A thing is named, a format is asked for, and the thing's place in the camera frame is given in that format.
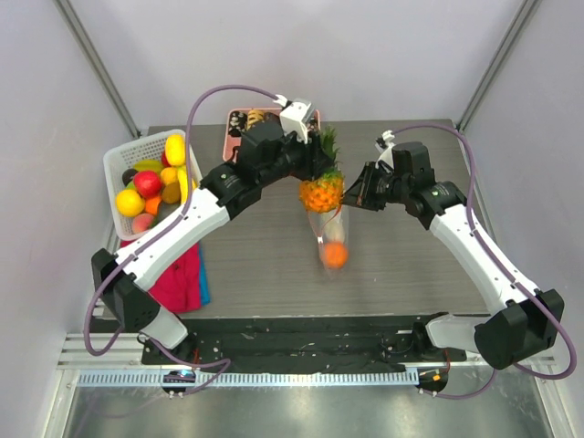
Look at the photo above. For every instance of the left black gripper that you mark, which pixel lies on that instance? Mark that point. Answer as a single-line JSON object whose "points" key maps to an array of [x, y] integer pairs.
{"points": [[315, 161]]}

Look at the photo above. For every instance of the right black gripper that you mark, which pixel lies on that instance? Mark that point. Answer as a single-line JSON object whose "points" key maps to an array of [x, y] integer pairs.
{"points": [[365, 185]]}

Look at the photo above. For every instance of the pineapple toy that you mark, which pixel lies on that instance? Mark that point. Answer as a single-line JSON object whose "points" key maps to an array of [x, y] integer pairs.
{"points": [[324, 194]]}

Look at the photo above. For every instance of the clear zip top bag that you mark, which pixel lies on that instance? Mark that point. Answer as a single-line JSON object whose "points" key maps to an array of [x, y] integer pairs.
{"points": [[314, 222]]}

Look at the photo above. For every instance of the white radish toy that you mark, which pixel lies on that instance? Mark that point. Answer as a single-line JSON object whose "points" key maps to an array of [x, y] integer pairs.
{"points": [[332, 227]]}

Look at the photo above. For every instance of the red apple toy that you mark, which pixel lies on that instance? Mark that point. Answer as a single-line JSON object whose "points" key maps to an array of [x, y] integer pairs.
{"points": [[147, 183]]}

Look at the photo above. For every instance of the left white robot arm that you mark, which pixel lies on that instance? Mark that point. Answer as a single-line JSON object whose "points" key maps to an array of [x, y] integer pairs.
{"points": [[265, 155]]}

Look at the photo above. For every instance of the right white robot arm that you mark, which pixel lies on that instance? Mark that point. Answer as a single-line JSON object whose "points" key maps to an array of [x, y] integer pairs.
{"points": [[519, 324]]}

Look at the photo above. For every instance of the yellow brown sushi roll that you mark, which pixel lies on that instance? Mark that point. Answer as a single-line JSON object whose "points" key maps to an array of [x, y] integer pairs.
{"points": [[253, 117]]}

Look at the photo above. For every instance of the black floral sushi roll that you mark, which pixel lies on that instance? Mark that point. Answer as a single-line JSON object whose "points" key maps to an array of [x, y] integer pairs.
{"points": [[236, 123]]}

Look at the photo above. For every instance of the pink divided tray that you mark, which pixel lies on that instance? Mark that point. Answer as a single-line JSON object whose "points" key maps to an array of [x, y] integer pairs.
{"points": [[230, 143]]}

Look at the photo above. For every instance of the yellow banana toy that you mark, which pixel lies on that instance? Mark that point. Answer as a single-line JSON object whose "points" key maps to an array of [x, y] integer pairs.
{"points": [[182, 180]]}

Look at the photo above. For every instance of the yellow mango toy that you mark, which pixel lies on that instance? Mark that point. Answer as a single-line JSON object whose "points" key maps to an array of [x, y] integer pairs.
{"points": [[175, 150]]}

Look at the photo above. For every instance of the brown kiwi toy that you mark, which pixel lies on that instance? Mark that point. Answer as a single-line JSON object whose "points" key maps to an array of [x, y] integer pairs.
{"points": [[171, 193]]}

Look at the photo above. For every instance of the blue folded cloth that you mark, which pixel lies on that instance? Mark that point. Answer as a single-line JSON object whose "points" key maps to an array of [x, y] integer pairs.
{"points": [[204, 293]]}

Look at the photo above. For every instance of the peach toy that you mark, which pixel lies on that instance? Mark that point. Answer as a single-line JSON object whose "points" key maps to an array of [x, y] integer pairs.
{"points": [[142, 223]]}

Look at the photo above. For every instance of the magenta folded cloth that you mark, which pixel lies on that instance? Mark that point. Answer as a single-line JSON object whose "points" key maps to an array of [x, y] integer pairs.
{"points": [[178, 287]]}

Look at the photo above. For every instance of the yellow lemon toy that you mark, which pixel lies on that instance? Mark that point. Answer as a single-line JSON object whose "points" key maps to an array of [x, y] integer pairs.
{"points": [[129, 203]]}

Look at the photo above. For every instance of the white plastic fruit basket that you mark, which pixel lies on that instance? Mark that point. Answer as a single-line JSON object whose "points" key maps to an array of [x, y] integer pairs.
{"points": [[123, 162]]}

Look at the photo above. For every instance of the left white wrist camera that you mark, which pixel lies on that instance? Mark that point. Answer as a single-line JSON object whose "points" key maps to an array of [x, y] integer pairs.
{"points": [[295, 116]]}

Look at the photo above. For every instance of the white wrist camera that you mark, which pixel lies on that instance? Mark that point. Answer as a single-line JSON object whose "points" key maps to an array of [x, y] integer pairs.
{"points": [[295, 116], [384, 145]]}

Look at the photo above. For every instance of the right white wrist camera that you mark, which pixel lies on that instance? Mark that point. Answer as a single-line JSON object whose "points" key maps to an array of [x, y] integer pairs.
{"points": [[384, 145]]}

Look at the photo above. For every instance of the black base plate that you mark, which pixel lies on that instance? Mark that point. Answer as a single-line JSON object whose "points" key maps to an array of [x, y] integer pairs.
{"points": [[308, 345]]}

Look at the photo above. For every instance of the white slotted cable duct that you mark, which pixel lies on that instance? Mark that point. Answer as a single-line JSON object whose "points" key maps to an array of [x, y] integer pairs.
{"points": [[170, 379]]}

